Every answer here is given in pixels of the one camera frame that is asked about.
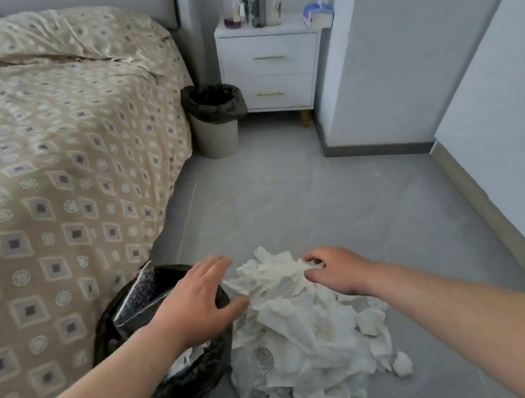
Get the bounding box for person's left hand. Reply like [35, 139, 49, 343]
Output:
[141, 251, 257, 358]

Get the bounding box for person's right hand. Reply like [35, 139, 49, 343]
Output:
[299, 238, 385, 308]

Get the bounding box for tissues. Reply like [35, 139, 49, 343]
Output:
[160, 343, 212, 380]

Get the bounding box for silver foil bag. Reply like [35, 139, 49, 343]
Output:
[104, 259, 183, 330]

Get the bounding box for pile of white tissue scraps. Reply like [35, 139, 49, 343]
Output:
[209, 224, 421, 398]

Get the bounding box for white trash bin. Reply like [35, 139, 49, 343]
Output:
[178, 77, 255, 164]

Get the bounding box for dark grey bottle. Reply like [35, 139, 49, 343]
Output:
[248, 0, 271, 30]

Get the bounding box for person's right forearm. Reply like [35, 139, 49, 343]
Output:
[361, 237, 525, 398]

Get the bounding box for white nightstand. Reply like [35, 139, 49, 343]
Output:
[210, 0, 353, 141]

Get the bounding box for grey bed base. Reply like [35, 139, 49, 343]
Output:
[134, 155, 213, 271]

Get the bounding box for dark grey skirting board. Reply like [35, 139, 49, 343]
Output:
[314, 98, 436, 171]

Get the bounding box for beige patterned bedspread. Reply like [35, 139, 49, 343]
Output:
[0, 19, 246, 398]

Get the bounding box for white wardrobe beige plinth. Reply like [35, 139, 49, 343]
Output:
[405, 0, 525, 330]

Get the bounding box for blue white tissue pack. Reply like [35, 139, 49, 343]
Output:
[300, 0, 336, 32]

